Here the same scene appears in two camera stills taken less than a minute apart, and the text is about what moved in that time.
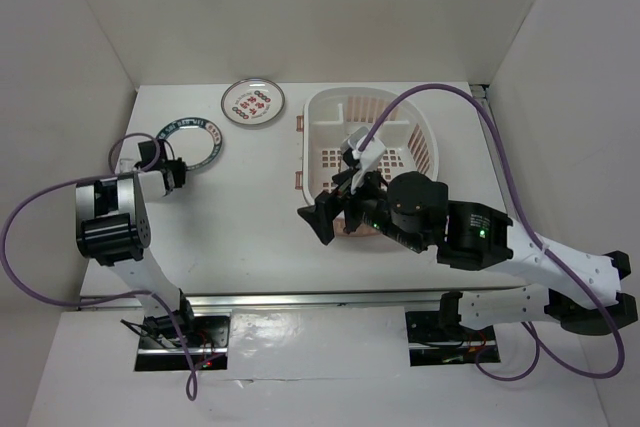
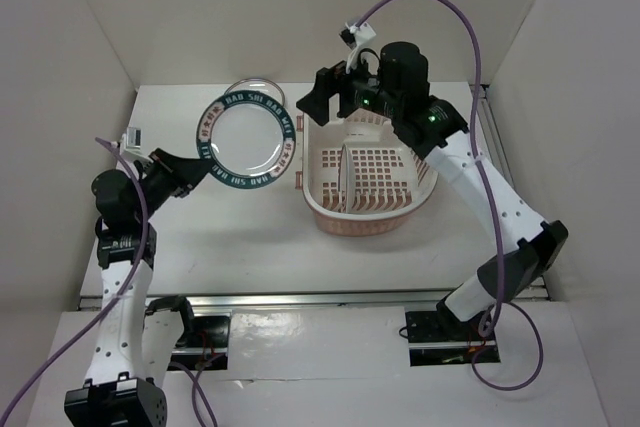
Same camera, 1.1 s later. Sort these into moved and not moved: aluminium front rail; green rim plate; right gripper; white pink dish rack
Moved: right gripper; green rim plate
Not moved: aluminium front rail; white pink dish rack
